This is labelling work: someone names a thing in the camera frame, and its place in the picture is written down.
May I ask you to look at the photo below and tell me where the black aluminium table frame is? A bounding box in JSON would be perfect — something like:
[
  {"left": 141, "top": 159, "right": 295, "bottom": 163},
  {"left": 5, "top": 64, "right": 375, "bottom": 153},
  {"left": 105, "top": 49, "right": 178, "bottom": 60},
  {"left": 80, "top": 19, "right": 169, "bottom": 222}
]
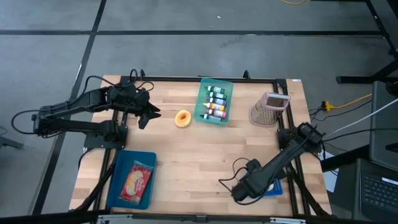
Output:
[{"left": 73, "top": 68, "right": 332, "bottom": 218}]

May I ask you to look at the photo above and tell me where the black laptop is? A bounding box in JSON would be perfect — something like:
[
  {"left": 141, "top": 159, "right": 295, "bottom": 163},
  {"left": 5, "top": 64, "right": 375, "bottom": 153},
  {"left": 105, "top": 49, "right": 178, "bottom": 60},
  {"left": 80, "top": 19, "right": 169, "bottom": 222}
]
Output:
[{"left": 353, "top": 158, "right": 398, "bottom": 223}]

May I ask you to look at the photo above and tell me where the white paper sheet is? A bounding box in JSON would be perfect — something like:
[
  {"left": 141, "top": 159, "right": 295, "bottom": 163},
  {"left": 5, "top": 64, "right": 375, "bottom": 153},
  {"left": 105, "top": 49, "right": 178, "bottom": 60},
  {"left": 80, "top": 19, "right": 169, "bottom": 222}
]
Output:
[{"left": 323, "top": 152, "right": 340, "bottom": 194}]

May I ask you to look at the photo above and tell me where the black power cable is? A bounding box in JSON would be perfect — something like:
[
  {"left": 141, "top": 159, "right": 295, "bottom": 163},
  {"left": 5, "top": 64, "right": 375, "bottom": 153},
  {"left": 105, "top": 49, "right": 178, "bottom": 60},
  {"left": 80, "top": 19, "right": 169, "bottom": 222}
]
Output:
[
  {"left": 320, "top": 127, "right": 398, "bottom": 143},
  {"left": 309, "top": 99, "right": 374, "bottom": 124}
]

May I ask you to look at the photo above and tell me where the purple ink bottle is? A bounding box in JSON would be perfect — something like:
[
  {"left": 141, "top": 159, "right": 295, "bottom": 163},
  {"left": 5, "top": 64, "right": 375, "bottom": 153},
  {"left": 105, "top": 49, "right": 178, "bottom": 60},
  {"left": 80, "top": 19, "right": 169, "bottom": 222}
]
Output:
[{"left": 208, "top": 97, "right": 228, "bottom": 106}]

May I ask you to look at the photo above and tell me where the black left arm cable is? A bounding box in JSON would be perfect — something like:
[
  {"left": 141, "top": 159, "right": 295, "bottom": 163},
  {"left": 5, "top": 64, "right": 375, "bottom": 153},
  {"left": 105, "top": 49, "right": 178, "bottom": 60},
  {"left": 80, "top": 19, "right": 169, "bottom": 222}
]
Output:
[{"left": 11, "top": 68, "right": 155, "bottom": 136}]

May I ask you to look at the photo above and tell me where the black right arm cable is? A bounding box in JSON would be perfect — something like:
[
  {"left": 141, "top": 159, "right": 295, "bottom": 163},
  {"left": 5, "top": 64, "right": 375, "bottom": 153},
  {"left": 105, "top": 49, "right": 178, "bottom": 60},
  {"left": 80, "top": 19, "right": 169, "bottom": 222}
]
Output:
[{"left": 218, "top": 157, "right": 259, "bottom": 206}]

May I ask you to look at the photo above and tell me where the black camera mount beam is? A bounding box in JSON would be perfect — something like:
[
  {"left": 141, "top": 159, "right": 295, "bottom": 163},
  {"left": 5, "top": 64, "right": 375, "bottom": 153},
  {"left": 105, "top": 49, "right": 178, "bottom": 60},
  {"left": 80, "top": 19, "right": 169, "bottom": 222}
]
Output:
[{"left": 0, "top": 211, "right": 398, "bottom": 224}]

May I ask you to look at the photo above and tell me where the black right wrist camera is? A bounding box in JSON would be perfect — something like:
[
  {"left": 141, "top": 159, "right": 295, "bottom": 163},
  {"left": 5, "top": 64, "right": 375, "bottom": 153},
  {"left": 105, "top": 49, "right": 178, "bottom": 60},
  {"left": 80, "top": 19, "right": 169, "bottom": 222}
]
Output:
[{"left": 246, "top": 158, "right": 262, "bottom": 172}]

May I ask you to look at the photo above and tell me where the teal translucent plastic tray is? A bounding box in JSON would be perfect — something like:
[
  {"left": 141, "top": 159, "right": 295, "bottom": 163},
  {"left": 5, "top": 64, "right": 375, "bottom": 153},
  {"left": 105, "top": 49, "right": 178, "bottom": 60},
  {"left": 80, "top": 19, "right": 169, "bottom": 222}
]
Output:
[{"left": 193, "top": 77, "right": 234, "bottom": 127}]

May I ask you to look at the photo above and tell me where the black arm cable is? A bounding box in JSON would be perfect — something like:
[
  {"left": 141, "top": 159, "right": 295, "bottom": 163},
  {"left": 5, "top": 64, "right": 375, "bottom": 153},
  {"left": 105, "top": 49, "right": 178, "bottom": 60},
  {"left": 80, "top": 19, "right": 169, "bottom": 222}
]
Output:
[
  {"left": 11, "top": 68, "right": 155, "bottom": 136},
  {"left": 218, "top": 157, "right": 259, "bottom": 206}
]

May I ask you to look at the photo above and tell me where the black floor stand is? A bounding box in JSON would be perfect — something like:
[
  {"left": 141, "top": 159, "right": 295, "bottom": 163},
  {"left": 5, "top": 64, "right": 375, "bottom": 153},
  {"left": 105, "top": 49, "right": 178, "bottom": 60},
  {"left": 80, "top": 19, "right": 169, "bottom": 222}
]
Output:
[{"left": 335, "top": 0, "right": 398, "bottom": 85}]

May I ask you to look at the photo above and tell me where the orange ink bottle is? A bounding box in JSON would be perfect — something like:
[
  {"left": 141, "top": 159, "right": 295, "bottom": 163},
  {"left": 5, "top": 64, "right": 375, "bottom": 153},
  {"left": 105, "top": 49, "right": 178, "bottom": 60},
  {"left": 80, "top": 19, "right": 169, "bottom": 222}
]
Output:
[{"left": 202, "top": 102, "right": 225, "bottom": 111}]

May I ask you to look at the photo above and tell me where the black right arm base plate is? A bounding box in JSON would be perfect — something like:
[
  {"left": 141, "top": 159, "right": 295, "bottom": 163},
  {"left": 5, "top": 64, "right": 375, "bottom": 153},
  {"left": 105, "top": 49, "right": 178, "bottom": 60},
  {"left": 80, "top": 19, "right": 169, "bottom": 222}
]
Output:
[{"left": 277, "top": 127, "right": 323, "bottom": 154}]

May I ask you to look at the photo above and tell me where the pink ink bottle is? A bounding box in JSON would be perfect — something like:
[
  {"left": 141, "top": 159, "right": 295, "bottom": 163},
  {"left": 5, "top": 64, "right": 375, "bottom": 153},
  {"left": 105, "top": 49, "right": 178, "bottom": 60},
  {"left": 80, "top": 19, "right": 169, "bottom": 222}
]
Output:
[{"left": 205, "top": 108, "right": 228, "bottom": 119}]

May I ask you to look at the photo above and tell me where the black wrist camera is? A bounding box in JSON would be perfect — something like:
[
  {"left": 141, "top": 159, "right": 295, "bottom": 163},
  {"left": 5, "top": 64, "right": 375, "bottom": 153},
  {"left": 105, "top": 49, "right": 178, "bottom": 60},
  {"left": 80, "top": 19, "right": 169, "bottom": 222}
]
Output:
[
  {"left": 246, "top": 158, "right": 262, "bottom": 172},
  {"left": 137, "top": 114, "right": 149, "bottom": 130}
]

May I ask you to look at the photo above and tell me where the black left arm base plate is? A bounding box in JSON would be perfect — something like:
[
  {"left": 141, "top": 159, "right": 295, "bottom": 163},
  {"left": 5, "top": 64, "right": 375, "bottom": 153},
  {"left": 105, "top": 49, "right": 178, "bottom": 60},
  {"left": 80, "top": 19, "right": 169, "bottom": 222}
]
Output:
[{"left": 83, "top": 124, "right": 129, "bottom": 149}]

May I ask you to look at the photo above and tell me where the grey furniture foot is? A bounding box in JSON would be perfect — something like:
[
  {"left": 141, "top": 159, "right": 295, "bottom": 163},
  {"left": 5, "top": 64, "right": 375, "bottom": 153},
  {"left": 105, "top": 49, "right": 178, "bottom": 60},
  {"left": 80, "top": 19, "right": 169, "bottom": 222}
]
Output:
[{"left": 0, "top": 136, "right": 24, "bottom": 150}]

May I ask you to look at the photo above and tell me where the white cable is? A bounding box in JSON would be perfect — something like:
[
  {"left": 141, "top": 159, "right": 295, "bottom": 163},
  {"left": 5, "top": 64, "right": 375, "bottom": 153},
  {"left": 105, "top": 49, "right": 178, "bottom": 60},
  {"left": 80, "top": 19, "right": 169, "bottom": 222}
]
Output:
[{"left": 322, "top": 98, "right": 398, "bottom": 139}]

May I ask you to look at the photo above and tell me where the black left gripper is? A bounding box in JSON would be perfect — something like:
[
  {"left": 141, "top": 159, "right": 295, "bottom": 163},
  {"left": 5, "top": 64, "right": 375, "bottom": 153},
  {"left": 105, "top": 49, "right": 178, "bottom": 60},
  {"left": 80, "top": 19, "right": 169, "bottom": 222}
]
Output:
[{"left": 123, "top": 88, "right": 162, "bottom": 121}]

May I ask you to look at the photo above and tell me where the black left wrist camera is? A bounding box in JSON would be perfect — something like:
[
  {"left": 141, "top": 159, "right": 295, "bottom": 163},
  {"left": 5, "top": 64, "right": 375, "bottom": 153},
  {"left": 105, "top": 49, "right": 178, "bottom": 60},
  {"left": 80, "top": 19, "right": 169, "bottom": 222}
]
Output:
[{"left": 137, "top": 114, "right": 149, "bottom": 130}]

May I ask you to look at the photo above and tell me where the small blue plastic basket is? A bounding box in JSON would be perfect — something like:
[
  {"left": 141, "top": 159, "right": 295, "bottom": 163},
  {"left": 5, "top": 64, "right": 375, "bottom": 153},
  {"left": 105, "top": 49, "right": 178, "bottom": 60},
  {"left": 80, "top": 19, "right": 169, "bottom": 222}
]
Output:
[{"left": 264, "top": 179, "right": 284, "bottom": 198}]

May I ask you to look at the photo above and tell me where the black floor beam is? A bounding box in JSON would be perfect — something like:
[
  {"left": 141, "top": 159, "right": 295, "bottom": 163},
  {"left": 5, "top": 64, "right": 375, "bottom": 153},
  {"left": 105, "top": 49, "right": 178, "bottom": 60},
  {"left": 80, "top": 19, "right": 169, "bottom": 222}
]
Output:
[{"left": 320, "top": 144, "right": 373, "bottom": 172}]

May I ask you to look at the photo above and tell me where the green ink bottle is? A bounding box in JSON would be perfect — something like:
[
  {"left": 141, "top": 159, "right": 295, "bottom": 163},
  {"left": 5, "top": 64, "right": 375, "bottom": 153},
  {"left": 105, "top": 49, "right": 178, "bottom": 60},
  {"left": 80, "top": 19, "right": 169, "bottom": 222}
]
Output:
[
  {"left": 206, "top": 85, "right": 225, "bottom": 95},
  {"left": 207, "top": 91, "right": 228, "bottom": 101}
]

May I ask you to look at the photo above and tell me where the yellow extension cord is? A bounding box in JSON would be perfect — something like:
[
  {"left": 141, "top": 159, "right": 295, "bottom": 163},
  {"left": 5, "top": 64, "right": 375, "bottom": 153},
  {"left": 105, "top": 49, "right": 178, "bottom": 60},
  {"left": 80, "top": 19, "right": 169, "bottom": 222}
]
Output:
[{"left": 321, "top": 92, "right": 374, "bottom": 112}]

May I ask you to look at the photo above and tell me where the red snack packet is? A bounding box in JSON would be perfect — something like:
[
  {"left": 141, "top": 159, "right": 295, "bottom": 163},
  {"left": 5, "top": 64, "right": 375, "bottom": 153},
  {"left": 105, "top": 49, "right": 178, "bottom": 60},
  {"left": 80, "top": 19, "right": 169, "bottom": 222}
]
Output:
[{"left": 119, "top": 160, "right": 155, "bottom": 205}]

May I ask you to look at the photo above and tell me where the pink metal box grater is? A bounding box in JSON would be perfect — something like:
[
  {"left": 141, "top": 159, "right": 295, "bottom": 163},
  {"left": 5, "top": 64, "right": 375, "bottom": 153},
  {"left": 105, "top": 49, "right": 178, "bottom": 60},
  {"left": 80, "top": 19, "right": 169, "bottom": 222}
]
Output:
[{"left": 248, "top": 91, "right": 292, "bottom": 128}]

